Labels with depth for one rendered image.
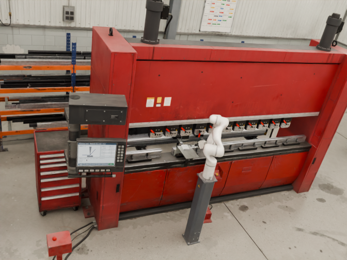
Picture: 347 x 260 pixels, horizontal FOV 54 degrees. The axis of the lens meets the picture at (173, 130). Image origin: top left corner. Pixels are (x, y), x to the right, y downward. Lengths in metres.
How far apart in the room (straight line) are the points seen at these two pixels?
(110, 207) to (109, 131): 1.07
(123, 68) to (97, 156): 0.87
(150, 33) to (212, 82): 0.97
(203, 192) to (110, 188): 1.07
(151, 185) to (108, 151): 1.32
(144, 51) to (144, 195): 1.89
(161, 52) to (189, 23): 5.14
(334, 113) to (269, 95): 1.15
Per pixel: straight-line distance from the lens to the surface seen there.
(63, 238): 3.39
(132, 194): 4.41
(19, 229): 4.64
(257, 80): 4.45
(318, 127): 5.55
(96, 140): 3.18
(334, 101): 5.35
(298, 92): 5.01
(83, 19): 7.86
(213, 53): 3.92
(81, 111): 3.05
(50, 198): 4.49
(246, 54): 4.17
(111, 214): 4.40
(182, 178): 4.55
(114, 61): 3.31
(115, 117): 3.08
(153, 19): 3.60
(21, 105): 5.58
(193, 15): 8.74
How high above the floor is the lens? 3.31
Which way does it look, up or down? 29 degrees down
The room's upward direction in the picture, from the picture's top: 11 degrees clockwise
